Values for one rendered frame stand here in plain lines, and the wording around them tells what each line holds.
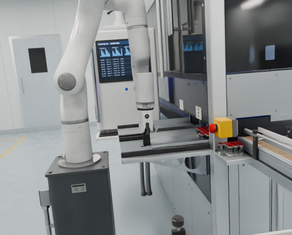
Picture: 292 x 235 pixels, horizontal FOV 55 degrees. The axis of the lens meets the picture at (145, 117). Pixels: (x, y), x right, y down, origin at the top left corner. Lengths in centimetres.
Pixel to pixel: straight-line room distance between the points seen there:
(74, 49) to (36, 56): 568
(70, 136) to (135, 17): 57
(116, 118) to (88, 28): 109
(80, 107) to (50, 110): 566
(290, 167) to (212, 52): 53
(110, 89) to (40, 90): 481
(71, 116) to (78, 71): 19
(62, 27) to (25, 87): 159
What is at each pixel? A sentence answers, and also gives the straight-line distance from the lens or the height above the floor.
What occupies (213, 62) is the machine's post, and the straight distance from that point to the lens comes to 121.
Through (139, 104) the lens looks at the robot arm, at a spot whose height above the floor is 110.
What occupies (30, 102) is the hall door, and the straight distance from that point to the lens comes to 697.
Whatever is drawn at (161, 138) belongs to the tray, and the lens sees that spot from 150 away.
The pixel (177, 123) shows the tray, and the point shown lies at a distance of 187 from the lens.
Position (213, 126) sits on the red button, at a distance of 115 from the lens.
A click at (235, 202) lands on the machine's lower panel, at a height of 63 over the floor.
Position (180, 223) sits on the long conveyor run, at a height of 99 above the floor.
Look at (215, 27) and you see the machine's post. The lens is 122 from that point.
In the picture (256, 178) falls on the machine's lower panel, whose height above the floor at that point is 73.
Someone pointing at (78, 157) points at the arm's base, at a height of 90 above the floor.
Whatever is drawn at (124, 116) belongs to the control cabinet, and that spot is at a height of 90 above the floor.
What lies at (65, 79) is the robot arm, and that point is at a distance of 116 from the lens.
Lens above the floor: 125
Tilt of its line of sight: 10 degrees down
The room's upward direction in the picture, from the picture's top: 4 degrees counter-clockwise
